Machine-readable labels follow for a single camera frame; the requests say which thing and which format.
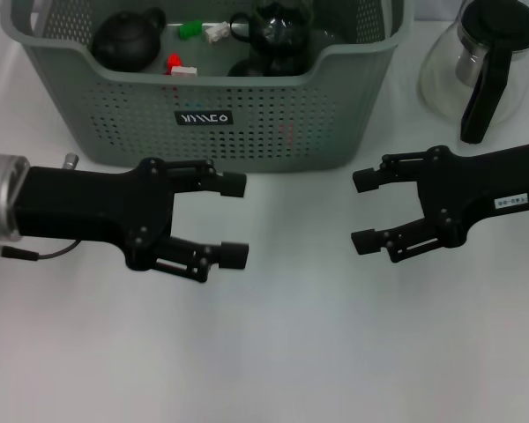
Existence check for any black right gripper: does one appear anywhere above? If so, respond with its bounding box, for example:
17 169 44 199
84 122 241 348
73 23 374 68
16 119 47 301
350 139 529 264

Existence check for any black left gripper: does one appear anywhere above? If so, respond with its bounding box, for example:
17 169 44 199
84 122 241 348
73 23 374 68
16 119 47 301
14 157 176 271

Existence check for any green rectangular toy block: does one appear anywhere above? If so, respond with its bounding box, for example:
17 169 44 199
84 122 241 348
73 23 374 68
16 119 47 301
178 19 204 40

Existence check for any grey-green perforated storage bin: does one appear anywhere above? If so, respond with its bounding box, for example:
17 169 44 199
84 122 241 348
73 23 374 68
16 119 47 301
0 0 414 173

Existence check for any dark clay teapot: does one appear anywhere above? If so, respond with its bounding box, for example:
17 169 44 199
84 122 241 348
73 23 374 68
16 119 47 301
91 6 167 71

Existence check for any left arm cable with plug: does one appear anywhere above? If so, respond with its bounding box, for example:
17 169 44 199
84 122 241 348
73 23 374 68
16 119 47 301
0 237 83 262

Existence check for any glass carafe black handle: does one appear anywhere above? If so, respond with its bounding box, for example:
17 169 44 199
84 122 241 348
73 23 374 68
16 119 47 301
417 0 529 145

